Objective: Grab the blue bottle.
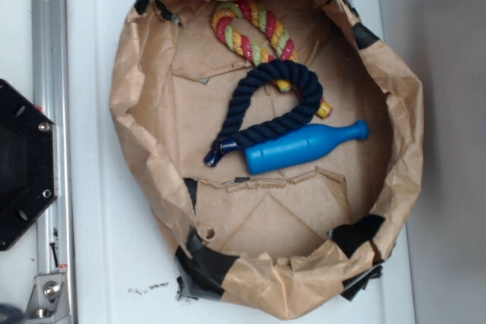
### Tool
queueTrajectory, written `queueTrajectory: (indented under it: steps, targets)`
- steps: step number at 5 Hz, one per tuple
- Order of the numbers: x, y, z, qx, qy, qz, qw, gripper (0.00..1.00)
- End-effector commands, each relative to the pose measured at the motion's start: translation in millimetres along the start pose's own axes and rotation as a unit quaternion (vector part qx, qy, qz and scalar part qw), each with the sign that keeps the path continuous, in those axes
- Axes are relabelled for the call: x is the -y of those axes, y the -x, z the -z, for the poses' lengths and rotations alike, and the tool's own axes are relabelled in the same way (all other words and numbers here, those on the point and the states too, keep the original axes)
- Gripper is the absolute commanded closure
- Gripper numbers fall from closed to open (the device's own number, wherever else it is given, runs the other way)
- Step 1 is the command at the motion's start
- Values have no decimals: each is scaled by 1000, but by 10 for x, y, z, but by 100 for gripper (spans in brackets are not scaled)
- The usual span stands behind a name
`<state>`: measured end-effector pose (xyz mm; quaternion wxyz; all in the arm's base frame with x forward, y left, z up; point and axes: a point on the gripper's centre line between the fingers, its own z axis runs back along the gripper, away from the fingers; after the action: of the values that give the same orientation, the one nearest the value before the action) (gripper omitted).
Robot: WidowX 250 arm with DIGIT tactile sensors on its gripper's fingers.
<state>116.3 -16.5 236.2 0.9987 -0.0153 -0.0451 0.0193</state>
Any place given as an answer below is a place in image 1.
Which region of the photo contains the brown paper lined bin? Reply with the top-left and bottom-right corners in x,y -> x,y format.
109,0 -> 424,319

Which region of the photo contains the white tray board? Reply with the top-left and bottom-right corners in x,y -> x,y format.
67,0 -> 415,323

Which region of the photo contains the aluminium extrusion rail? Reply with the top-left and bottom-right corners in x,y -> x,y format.
32,0 -> 77,323

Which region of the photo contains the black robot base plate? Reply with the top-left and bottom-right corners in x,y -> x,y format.
1,80 -> 57,251

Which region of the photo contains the red yellow green rope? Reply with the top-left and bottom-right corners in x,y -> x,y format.
210,0 -> 334,119

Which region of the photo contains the metal corner bracket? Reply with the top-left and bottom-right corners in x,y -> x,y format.
25,273 -> 72,323

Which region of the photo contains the navy blue rope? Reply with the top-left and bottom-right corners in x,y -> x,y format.
204,60 -> 324,168

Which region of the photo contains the blue plastic bottle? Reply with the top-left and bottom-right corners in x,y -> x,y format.
245,120 -> 369,175

